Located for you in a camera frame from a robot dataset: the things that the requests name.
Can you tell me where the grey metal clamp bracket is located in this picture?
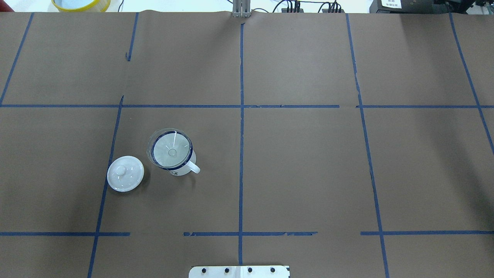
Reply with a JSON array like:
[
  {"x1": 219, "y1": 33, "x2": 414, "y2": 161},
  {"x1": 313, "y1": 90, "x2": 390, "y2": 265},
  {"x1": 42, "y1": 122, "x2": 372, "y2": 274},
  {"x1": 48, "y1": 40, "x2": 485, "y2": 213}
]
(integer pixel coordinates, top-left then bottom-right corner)
[{"x1": 230, "y1": 0, "x2": 252, "y2": 18}]

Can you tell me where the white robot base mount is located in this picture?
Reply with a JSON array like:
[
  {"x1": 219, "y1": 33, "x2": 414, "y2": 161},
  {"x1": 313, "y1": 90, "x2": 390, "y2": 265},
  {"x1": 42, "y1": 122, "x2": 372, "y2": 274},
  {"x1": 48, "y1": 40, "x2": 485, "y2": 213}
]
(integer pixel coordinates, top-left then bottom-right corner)
[{"x1": 188, "y1": 265, "x2": 291, "y2": 278}]

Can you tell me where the white enamel mug blue rim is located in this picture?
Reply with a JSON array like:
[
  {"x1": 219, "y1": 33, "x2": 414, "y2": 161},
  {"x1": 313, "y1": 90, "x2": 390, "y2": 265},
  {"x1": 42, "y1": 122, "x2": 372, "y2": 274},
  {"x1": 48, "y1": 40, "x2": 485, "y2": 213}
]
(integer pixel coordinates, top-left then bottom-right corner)
[{"x1": 152, "y1": 131, "x2": 201, "y2": 177}]

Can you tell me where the white ceramic lid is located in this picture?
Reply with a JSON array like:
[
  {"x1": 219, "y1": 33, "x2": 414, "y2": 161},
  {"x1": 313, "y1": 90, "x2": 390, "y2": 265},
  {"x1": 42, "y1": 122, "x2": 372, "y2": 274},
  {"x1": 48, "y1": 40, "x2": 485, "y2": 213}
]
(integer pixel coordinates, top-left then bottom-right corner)
[{"x1": 107, "y1": 156, "x2": 145, "y2": 192}]

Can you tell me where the black device box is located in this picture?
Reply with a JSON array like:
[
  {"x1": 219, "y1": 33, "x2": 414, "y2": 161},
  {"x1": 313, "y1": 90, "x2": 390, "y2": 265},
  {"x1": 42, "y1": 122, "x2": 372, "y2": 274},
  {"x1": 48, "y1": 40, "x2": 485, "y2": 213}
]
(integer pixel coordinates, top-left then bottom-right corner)
[{"x1": 369, "y1": 0, "x2": 447, "y2": 14}]

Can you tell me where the yellow rimmed blue bowl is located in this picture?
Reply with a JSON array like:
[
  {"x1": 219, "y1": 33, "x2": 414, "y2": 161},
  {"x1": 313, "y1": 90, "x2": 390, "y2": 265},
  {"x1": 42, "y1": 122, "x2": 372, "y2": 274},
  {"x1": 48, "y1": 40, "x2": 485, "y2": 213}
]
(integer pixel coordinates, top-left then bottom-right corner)
[{"x1": 51, "y1": 0, "x2": 111, "y2": 12}]

